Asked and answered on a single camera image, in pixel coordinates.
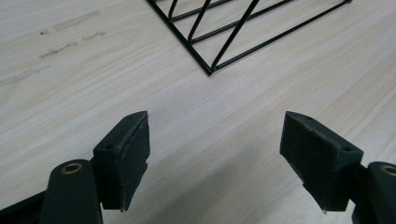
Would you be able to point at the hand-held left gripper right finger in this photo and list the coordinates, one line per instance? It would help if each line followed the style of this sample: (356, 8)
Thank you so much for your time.
(317, 161)

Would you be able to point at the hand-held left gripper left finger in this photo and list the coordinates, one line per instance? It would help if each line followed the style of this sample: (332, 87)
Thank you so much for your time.
(124, 161)

